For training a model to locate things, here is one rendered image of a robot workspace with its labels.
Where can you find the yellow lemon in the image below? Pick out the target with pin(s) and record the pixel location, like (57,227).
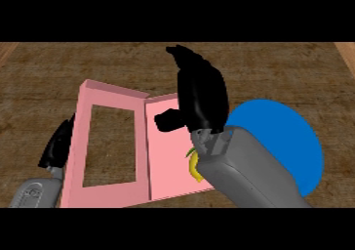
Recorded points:
(194,167)

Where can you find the blue round plate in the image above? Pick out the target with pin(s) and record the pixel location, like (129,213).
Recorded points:
(281,136)

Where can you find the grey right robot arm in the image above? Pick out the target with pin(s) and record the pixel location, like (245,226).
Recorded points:
(247,172)

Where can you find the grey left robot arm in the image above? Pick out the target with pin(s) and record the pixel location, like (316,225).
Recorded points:
(36,192)

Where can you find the pink open cardboard box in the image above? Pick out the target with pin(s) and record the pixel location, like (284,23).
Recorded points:
(113,153)

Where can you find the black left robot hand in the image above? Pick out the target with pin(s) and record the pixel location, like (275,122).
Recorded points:
(58,146)

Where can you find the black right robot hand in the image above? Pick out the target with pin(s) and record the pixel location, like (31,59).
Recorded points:
(200,94)

